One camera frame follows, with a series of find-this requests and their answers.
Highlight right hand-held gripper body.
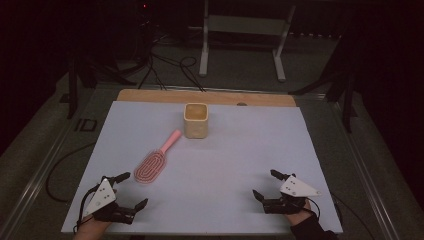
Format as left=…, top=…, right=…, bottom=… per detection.
left=262, top=175, right=322, bottom=215

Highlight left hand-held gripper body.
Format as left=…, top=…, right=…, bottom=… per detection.
left=82, top=177, right=137, bottom=225

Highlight pink hairbrush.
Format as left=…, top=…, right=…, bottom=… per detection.
left=133, top=129, right=183, bottom=184

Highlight cream square cup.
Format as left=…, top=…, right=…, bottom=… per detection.
left=183, top=102, right=210, bottom=140

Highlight person's right hand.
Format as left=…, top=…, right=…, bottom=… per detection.
left=285, top=199, right=314, bottom=227

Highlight person's left hand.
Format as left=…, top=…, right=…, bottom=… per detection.
left=72, top=215, right=113, bottom=240

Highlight white table mat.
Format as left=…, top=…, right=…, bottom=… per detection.
left=60, top=100, right=344, bottom=237

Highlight black stand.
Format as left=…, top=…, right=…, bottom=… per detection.
left=288, top=31, right=359, bottom=134
left=59, top=56, right=138, bottom=120

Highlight white metal stand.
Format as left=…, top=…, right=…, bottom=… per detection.
left=188, top=0, right=297, bottom=83

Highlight left hand-held gripper cable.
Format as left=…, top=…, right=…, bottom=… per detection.
left=73, top=175, right=108, bottom=234

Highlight hand-held gripper cable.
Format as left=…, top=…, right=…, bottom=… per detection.
left=73, top=175, right=108, bottom=234
left=305, top=197, right=322, bottom=221

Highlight right hand-held gripper cable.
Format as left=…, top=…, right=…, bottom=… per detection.
left=305, top=197, right=322, bottom=221

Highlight black floor cable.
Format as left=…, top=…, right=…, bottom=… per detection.
left=179, top=55, right=207, bottom=93
left=45, top=142, right=98, bottom=203
left=330, top=192, right=376, bottom=240
left=137, top=39, right=168, bottom=92

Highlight metal frame rail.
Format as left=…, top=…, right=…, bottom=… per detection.
left=0, top=109, right=84, bottom=238
left=328, top=99, right=403, bottom=240

